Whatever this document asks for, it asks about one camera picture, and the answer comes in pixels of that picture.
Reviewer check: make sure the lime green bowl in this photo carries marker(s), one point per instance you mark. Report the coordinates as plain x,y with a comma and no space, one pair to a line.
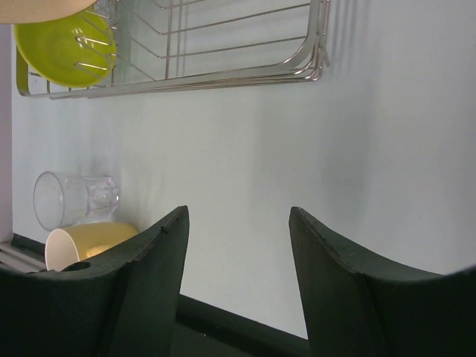
77,51

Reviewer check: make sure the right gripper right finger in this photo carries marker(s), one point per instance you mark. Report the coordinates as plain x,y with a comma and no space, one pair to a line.
359,303

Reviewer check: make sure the metal wire dish rack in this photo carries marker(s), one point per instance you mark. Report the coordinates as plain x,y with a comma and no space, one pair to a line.
188,45

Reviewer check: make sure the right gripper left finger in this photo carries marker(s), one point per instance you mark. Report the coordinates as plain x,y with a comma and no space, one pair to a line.
122,302

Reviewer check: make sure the clear plastic cup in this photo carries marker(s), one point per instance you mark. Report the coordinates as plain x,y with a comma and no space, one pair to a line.
64,199

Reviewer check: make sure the cream mug yellow handle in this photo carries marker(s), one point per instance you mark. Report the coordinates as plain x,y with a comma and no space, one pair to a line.
69,245

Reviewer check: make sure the beige oval bird plate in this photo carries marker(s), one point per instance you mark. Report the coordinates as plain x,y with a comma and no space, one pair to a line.
31,11

